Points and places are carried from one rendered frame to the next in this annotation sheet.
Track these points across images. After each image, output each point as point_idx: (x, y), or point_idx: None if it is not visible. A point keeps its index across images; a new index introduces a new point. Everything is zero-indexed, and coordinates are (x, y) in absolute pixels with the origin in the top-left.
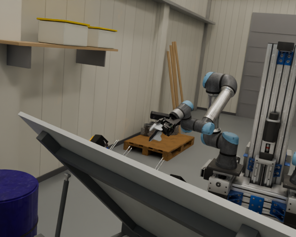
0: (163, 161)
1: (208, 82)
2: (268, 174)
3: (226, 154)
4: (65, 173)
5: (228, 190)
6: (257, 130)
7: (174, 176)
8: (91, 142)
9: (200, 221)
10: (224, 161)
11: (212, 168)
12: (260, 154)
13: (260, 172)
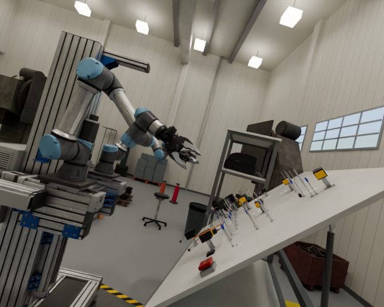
0: (281, 172)
1: (102, 76)
2: (86, 173)
3: (85, 164)
4: (334, 225)
5: (103, 201)
6: None
7: (288, 176)
8: (346, 169)
9: None
10: (84, 173)
11: (83, 186)
12: None
13: None
